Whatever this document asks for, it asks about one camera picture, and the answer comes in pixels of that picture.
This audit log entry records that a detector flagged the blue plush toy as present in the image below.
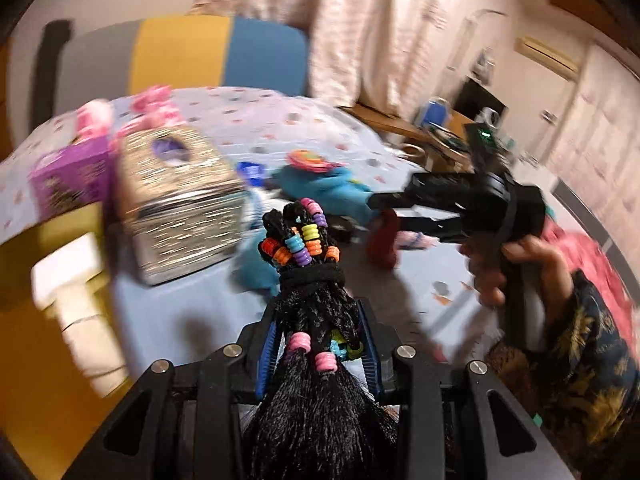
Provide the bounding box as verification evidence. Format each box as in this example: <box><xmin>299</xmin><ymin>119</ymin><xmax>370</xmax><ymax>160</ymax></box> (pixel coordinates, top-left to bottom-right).
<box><xmin>232</xmin><ymin>162</ymin><xmax>386</xmax><ymax>296</ymax></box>

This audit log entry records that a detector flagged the black monitor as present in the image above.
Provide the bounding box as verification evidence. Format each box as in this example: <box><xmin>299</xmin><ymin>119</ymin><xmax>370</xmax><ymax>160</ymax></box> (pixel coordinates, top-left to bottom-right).
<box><xmin>457</xmin><ymin>77</ymin><xmax>509</xmax><ymax>123</ymax></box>

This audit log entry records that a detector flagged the blue tissue packet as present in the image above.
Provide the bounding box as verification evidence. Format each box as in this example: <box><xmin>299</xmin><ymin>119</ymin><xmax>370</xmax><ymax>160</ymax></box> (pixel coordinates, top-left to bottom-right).
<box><xmin>236</xmin><ymin>161</ymin><xmax>266</xmax><ymax>188</ymax></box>

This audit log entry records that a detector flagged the person's right forearm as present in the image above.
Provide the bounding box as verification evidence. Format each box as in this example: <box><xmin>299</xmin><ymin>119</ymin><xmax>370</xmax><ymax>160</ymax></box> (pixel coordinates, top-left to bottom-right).
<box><xmin>487</xmin><ymin>270</ymin><xmax>640</xmax><ymax>463</ymax></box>

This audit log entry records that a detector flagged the gold tray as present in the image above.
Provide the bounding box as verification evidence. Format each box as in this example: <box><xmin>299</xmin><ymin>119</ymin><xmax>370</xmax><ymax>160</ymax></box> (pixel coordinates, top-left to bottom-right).
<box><xmin>0</xmin><ymin>200</ymin><xmax>138</xmax><ymax>480</ymax></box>

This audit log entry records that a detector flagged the cream knitted cloth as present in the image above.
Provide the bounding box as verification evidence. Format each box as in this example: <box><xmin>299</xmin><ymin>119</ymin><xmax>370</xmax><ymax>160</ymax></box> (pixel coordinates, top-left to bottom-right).
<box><xmin>54</xmin><ymin>290</ymin><xmax>132</xmax><ymax>402</ymax></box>

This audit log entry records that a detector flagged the blue container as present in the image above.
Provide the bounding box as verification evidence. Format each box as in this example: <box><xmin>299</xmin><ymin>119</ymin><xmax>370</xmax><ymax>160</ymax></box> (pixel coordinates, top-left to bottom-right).
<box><xmin>417</xmin><ymin>97</ymin><xmax>453</xmax><ymax>128</ymax></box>

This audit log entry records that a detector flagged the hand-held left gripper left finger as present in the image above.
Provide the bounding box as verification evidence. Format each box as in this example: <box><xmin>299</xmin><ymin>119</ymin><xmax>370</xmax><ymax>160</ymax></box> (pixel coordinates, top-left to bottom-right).
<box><xmin>62</xmin><ymin>300</ymin><xmax>281</xmax><ymax>480</ymax></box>

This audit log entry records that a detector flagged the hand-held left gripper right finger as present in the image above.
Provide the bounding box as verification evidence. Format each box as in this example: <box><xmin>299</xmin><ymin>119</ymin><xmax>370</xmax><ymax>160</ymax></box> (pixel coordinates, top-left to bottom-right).
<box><xmin>357</xmin><ymin>297</ymin><xmax>576</xmax><ymax>480</ymax></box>

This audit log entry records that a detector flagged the patterned curtain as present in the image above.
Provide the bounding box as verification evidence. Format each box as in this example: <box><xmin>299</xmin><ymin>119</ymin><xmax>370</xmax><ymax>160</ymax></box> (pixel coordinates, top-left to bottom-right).
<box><xmin>192</xmin><ymin>0</ymin><xmax>506</xmax><ymax>126</ymax></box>

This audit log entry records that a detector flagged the black beaded hairpiece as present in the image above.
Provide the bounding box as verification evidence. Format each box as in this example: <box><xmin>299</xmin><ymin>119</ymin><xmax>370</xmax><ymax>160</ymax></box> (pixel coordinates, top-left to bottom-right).
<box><xmin>242</xmin><ymin>199</ymin><xmax>401</xmax><ymax>480</ymax></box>

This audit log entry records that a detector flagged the purple printed box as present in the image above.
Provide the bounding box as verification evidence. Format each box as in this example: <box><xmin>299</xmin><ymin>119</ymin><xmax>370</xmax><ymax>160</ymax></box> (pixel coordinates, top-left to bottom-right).
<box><xmin>30</xmin><ymin>137</ymin><xmax>118</xmax><ymax>221</ymax></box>

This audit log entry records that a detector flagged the white wardrobe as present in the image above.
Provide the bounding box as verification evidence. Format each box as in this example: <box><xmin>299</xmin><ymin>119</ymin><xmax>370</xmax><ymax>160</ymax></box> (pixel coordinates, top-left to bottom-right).
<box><xmin>525</xmin><ymin>40</ymin><xmax>640</xmax><ymax>261</ymax></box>

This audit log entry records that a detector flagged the red scrunchie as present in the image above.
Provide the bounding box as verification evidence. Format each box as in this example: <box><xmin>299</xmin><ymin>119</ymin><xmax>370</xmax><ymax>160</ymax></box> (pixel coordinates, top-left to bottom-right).
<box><xmin>365</xmin><ymin>208</ymin><xmax>401</xmax><ymax>266</ymax></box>

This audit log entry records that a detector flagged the patterned plastic tablecloth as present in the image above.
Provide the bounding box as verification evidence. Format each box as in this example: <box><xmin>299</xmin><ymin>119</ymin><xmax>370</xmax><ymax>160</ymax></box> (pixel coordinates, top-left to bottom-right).
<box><xmin>0</xmin><ymin>85</ymin><xmax>551</xmax><ymax>411</ymax></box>

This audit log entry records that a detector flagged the person's right hand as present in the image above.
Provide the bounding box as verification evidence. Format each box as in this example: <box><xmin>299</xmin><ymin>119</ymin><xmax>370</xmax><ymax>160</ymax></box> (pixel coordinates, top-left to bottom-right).
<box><xmin>460</xmin><ymin>235</ymin><xmax>574</xmax><ymax>331</ymax></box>

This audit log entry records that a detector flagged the wooden side table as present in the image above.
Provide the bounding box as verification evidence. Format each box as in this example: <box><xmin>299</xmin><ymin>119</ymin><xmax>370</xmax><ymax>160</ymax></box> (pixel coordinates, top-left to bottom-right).
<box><xmin>340</xmin><ymin>102</ymin><xmax>481</xmax><ymax>172</ymax></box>

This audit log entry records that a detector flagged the silver embossed tissue box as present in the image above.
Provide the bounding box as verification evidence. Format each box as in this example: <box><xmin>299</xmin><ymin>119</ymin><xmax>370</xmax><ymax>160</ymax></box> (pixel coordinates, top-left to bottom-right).
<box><xmin>115</xmin><ymin>127</ymin><xmax>251</xmax><ymax>286</ymax></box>

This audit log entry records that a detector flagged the grey yellow blue chair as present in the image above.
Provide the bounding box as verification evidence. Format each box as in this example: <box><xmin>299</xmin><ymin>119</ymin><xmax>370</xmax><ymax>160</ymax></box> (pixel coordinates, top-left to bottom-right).
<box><xmin>30</xmin><ymin>15</ymin><xmax>309</xmax><ymax>126</ymax></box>

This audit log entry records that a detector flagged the pink cloth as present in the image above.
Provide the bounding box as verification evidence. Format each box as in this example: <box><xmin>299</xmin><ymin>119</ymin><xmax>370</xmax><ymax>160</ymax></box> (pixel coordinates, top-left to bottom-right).
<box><xmin>542</xmin><ymin>205</ymin><xmax>640</xmax><ymax>311</ymax></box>

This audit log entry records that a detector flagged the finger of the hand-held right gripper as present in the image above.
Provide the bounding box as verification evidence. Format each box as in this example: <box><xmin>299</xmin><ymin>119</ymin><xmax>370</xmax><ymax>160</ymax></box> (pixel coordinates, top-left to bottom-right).
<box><xmin>366</xmin><ymin>172</ymin><xmax>478</xmax><ymax>211</ymax></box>
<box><xmin>397</xmin><ymin>214</ymin><xmax>472</xmax><ymax>244</ymax></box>

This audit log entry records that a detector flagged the wall air conditioner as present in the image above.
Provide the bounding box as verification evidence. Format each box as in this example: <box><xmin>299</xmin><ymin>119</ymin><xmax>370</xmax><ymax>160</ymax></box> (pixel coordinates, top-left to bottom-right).
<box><xmin>515</xmin><ymin>35</ymin><xmax>582</xmax><ymax>81</ymax></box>

